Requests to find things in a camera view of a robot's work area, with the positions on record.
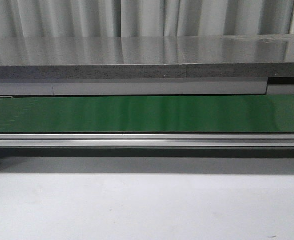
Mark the green conveyor belt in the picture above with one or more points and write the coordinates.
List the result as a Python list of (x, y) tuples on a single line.
[(148, 114)]

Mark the grey stone counter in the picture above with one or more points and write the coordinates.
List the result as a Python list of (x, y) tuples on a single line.
[(185, 65)]

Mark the grey pleated curtain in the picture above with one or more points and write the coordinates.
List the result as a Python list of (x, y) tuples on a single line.
[(144, 18)]

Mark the aluminium conveyor frame rail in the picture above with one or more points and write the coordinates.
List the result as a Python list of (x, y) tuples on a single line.
[(169, 153)]

